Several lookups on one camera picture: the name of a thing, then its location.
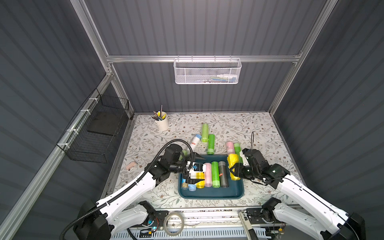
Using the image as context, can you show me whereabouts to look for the items in white basket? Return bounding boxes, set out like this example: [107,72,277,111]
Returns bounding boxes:
[196,74,239,84]

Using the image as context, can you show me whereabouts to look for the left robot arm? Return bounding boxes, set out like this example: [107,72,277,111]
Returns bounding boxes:
[60,139,206,240]

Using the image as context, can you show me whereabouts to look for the bright green roll beside pink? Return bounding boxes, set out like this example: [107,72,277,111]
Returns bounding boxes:
[234,143,243,163]

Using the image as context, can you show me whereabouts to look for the teal plastic storage box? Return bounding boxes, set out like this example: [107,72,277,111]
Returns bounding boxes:
[178,167,244,200]

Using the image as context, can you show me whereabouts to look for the pale green roll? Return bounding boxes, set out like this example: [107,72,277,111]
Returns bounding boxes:
[201,123,209,143]
[211,162,221,188]

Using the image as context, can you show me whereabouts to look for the clear packing tape roll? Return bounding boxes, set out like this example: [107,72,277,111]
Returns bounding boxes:
[163,212,185,237]

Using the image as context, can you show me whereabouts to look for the white wire wall basket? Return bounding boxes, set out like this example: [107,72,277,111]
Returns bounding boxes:
[173,57,242,85]

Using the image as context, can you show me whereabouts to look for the pink small stapler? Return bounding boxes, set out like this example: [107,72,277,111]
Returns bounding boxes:
[126,161,138,171]

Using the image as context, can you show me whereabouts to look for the yellow trash bag roll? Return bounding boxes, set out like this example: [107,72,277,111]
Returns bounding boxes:
[227,154,241,181]
[196,172,205,189]

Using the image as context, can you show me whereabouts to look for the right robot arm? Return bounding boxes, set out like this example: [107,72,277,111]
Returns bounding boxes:
[230,163,367,240]

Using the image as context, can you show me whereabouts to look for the black corrugated cable hose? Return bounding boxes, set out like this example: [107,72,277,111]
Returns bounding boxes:
[59,138,195,240]

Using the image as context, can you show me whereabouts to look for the pink trash bag roll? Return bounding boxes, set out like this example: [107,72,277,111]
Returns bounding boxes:
[205,163,213,188]
[226,141,236,155]

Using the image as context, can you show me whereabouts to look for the dark grey trash bag roll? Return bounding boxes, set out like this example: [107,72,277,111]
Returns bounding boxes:
[218,161,229,188]

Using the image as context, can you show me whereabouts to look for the white roll with blue end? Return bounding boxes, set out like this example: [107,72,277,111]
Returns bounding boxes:
[188,184,197,192]

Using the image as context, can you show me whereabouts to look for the pens and pencils bunch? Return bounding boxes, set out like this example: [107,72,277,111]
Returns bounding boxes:
[152,105,167,122]

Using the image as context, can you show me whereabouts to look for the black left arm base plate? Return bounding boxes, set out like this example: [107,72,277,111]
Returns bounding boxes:
[132,211,170,228]

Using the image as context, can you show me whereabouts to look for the light green roll near box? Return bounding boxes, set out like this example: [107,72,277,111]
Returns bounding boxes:
[179,150,189,161]

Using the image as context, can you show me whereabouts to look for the black wire side basket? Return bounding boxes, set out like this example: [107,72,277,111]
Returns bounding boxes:
[57,92,130,164]

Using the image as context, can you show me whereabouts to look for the white pen holder cup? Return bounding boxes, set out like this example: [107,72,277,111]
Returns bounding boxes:
[155,112,170,132]

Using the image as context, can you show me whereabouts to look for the bright green roll centre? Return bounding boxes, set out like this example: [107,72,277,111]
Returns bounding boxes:
[207,134,216,155]

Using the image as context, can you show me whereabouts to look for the white roll with red label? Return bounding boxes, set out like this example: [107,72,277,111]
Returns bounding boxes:
[190,134,202,152]

